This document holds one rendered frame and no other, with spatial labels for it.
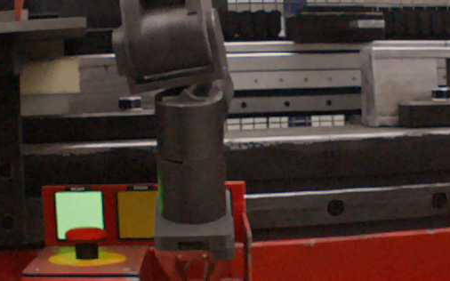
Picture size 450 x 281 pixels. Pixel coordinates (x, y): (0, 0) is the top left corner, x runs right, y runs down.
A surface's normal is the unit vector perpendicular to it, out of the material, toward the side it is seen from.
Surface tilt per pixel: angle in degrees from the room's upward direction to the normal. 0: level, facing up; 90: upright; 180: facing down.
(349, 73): 90
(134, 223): 90
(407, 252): 90
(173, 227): 16
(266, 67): 90
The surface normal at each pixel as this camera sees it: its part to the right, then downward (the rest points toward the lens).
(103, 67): 0.14, 0.05
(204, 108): 0.43, 0.28
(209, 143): 0.62, 0.24
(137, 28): -0.16, -0.07
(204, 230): -0.02, -0.95
